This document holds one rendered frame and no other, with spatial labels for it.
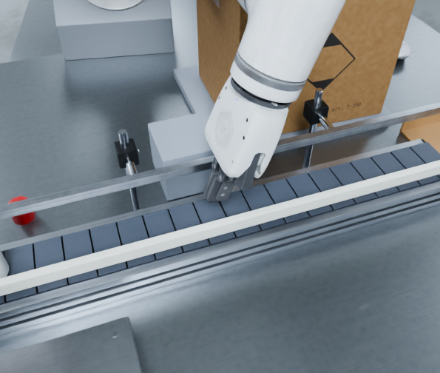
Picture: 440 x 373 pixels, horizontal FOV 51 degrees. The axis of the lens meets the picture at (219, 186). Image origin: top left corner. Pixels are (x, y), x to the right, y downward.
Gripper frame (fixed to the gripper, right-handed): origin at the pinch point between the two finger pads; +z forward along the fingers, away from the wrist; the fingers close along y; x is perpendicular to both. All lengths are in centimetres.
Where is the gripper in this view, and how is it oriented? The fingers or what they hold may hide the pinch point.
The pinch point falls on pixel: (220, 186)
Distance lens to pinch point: 61.8
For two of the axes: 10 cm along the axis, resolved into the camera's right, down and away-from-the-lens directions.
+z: -3.2, 7.4, 5.9
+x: 8.9, 0.2, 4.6
